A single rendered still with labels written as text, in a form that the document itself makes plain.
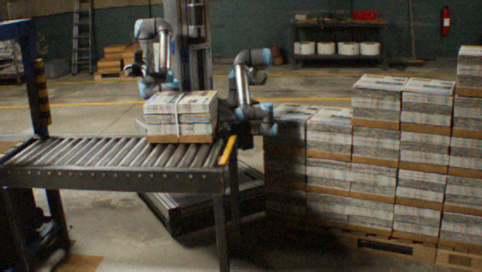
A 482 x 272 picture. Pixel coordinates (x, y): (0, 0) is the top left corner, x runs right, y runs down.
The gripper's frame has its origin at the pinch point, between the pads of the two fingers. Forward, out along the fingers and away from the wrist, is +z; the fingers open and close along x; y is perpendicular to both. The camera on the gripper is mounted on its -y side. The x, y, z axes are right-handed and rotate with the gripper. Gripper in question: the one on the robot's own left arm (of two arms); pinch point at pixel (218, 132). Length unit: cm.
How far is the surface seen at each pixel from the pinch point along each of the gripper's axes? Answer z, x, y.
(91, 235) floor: 99, -4, -78
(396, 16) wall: -243, -672, 12
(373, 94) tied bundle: -90, 8, 25
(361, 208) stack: -87, 7, -47
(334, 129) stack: -69, 0, 2
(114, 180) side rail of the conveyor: 43, 63, -4
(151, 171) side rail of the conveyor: 23, 63, 2
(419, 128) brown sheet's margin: -116, 18, 8
